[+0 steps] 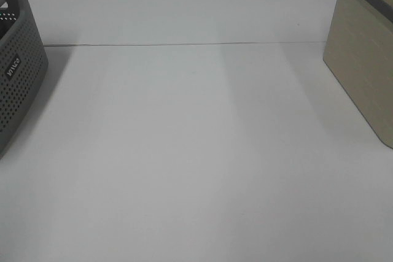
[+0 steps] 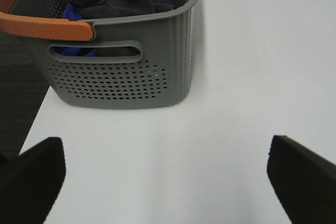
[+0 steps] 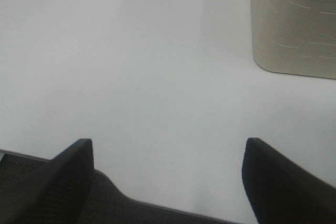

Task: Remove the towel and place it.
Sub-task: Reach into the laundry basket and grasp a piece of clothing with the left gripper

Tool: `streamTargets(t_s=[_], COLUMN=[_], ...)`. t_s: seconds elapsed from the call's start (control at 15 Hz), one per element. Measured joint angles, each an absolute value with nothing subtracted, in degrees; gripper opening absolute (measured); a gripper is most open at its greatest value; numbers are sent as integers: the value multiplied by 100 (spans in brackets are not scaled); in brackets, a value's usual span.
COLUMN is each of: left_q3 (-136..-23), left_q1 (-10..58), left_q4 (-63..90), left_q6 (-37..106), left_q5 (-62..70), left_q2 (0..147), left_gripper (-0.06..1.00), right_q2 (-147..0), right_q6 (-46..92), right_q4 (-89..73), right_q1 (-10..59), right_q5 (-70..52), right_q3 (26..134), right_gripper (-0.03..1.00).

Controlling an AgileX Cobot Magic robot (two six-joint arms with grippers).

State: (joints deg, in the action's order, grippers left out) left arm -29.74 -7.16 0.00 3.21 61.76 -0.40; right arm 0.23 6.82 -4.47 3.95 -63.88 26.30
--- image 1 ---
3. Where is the beige storage box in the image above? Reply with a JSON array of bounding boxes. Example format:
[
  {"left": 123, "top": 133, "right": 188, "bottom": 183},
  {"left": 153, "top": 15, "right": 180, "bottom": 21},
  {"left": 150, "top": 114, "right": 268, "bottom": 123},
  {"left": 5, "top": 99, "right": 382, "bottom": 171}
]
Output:
[{"left": 323, "top": 0, "right": 392, "bottom": 147}]

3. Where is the grey perforated plastic basket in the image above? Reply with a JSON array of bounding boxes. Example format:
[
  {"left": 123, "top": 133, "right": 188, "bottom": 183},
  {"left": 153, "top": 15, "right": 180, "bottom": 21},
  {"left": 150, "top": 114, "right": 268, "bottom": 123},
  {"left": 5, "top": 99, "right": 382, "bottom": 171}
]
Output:
[{"left": 1, "top": 0, "right": 49, "bottom": 155}]

